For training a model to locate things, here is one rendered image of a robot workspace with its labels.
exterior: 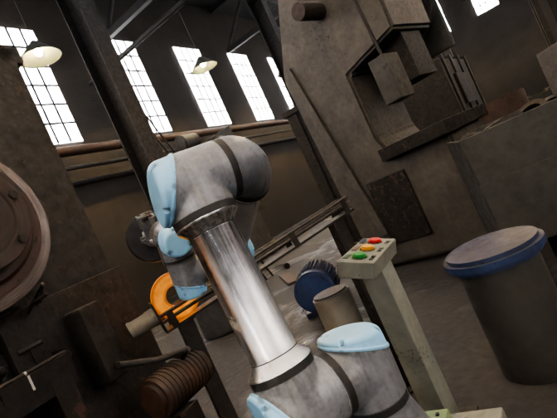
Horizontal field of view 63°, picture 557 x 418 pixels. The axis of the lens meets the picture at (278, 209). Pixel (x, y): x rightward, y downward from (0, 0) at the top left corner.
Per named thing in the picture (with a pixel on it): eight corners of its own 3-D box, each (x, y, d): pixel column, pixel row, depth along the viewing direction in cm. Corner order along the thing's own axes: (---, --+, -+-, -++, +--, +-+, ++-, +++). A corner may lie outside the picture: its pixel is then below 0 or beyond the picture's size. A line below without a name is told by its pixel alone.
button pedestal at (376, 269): (415, 458, 131) (327, 264, 130) (431, 408, 151) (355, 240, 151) (471, 454, 123) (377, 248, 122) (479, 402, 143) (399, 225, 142)
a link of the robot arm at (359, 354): (421, 384, 79) (389, 313, 78) (364, 429, 73) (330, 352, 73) (379, 372, 89) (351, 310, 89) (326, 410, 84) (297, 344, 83)
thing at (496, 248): (489, 398, 143) (433, 274, 142) (496, 348, 170) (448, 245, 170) (606, 383, 126) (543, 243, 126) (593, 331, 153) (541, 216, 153)
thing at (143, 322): (134, 339, 143) (124, 323, 142) (159, 323, 146) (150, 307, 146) (135, 342, 137) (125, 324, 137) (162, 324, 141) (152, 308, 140)
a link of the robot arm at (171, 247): (169, 267, 104) (156, 233, 102) (158, 258, 114) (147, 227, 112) (200, 253, 108) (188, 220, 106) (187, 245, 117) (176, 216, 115)
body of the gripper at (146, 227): (159, 206, 129) (169, 210, 119) (170, 233, 132) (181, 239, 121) (133, 216, 126) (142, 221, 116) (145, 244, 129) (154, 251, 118)
